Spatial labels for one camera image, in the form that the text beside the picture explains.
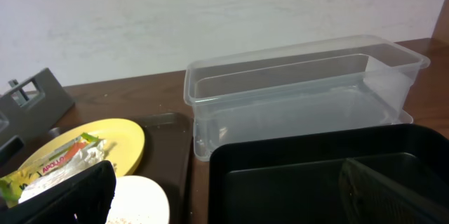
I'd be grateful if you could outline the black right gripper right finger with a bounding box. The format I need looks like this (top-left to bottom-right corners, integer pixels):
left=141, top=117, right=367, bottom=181
left=338, top=159, right=448, bottom=224

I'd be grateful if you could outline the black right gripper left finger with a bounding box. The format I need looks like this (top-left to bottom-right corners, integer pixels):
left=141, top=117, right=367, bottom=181
left=1, top=161, right=116, bottom=224

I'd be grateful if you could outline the pink bowl with food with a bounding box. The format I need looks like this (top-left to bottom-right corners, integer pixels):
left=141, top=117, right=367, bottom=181
left=106, top=176, right=170, bottom=224

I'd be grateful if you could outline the yellow orange snack wrapper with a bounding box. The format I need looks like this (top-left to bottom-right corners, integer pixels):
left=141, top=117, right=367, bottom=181
left=1, top=133, right=104, bottom=207

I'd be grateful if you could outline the white tissue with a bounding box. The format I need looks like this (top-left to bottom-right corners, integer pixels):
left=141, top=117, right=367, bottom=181
left=18, top=140, right=107, bottom=204

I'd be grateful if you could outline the grey dishwasher rack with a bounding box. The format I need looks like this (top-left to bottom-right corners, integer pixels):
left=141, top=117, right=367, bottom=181
left=1, top=68, right=74, bottom=145

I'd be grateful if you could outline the clear plastic waste bin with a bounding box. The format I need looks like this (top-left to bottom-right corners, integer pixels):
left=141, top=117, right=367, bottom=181
left=183, top=35, right=430, bottom=162

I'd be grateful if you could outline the yellow plate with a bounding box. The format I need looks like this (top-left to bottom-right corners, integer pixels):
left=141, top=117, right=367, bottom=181
left=22, top=118, right=145, bottom=177

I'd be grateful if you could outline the black plastic tray bin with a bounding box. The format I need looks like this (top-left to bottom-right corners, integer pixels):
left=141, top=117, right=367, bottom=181
left=208, top=124, right=448, bottom=223

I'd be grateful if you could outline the dark brown serving tray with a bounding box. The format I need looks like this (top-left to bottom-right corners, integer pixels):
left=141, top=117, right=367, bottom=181
left=0, top=112, right=194, bottom=224

